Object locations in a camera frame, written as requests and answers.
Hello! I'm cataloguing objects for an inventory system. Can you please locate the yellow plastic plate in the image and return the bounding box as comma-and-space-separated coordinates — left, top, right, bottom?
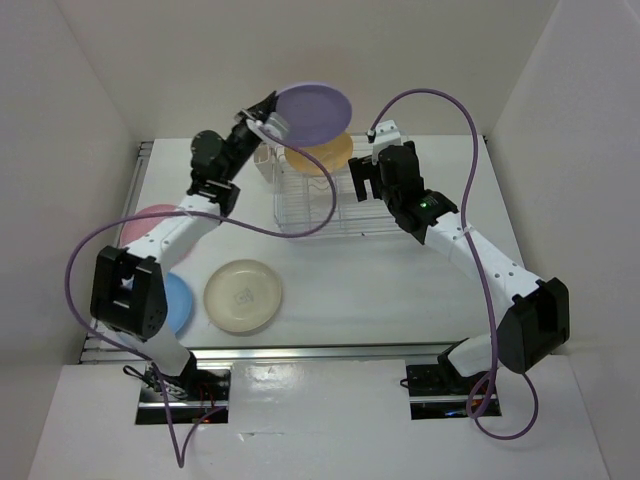
285, 133, 353, 176

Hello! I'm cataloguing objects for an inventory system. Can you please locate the purple plastic plate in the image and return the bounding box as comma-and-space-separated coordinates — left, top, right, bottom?
276, 82, 352, 148

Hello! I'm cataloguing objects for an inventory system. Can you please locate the pink plastic plate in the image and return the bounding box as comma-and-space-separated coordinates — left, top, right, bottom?
118, 204, 176, 248

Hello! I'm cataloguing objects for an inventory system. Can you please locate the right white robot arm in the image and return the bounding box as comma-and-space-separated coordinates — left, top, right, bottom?
349, 141, 570, 393

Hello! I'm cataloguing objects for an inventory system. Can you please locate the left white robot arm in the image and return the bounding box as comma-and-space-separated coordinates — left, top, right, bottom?
90, 93, 278, 399

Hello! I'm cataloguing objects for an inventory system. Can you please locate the cream cutlery holder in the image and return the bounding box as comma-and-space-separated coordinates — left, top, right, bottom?
253, 143, 274, 184

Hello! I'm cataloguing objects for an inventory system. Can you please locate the cream plastic plate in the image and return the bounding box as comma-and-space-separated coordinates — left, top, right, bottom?
203, 259, 283, 335

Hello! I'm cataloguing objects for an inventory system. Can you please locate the blue plastic plate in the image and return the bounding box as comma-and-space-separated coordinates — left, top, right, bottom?
164, 273, 194, 337

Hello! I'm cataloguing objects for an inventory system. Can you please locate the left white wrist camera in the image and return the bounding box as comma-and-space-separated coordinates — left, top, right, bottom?
246, 113, 289, 147

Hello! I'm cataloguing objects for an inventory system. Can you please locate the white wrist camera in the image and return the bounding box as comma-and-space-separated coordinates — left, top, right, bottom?
246, 113, 289, 147
367, 120, 402, 149

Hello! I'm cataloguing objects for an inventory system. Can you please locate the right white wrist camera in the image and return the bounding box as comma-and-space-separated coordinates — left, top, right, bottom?
367, 120, 402, 149

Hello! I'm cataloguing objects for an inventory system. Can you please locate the white wire dish rack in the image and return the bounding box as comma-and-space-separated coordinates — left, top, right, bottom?
267, 147, 399, 238

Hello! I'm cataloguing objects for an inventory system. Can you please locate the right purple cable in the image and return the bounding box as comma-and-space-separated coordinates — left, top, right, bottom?
367, 89, 540, 441

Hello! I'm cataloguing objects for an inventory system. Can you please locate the purple cable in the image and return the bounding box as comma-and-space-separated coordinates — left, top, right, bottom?
65, 119, 339, 469
367, 89, 540, 441

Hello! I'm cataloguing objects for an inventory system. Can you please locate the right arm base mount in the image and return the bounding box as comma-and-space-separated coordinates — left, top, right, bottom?
399, 364, 486, 397

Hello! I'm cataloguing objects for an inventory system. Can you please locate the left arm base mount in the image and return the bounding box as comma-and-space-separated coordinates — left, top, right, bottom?
122, 365, 231, 407

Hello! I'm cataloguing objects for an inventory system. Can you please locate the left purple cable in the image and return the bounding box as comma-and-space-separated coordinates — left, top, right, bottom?
65, 119, 339, 469

